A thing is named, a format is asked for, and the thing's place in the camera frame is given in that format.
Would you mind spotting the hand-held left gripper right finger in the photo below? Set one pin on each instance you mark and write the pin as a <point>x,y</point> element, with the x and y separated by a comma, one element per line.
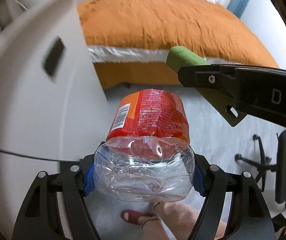
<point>199,182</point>

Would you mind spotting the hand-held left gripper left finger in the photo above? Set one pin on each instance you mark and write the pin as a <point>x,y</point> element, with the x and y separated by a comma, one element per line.
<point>89,180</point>

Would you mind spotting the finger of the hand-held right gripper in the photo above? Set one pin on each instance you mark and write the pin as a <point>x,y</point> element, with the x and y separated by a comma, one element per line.
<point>208,80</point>

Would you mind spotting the clear plastic bottle red label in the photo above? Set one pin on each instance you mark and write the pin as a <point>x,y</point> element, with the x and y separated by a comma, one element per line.
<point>143,175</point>

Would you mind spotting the white trash bin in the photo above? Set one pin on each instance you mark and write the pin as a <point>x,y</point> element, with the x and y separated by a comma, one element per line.
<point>32,100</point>

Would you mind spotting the person's foot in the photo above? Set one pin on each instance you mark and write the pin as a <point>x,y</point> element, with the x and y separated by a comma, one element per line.
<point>173,215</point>

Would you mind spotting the red slipper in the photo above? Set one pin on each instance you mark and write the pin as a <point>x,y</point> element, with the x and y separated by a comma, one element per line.
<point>133,216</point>

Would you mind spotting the black office chair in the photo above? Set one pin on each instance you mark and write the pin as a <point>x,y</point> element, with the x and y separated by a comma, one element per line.
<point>282,167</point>

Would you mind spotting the orange blanket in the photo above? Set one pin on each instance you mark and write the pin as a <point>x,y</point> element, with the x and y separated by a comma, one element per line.
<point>158,17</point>

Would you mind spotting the white bed sheet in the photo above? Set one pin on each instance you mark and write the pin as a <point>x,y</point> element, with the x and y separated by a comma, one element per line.
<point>123,53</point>

